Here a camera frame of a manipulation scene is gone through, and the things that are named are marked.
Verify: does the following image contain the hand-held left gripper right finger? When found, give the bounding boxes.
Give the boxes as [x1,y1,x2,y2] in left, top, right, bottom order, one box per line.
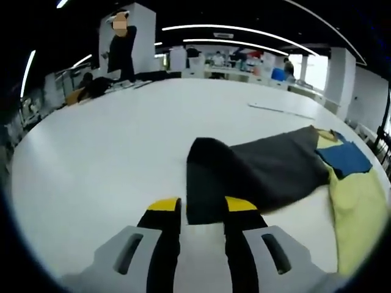
[224,196,331,293]

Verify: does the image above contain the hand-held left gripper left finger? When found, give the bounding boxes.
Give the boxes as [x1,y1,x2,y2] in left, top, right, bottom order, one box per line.
[60,197,183,293]

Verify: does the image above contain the yellow blue grey garment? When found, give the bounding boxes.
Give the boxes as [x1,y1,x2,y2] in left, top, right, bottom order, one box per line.
[185,125,389,275]

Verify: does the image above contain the tan cardboard box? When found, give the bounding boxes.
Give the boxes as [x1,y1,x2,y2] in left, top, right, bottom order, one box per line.
[65,88,85,106]

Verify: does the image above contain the white tall box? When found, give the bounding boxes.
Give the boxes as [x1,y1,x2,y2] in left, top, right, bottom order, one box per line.
[170,47,188,70]

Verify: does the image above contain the white square pillar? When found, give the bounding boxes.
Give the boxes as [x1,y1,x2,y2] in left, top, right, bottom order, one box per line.
[98,2,157,74]
[324,46,357,114]

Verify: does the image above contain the white ceiling light strips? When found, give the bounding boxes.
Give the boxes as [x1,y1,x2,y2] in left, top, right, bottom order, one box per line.
[20,0,368,99]

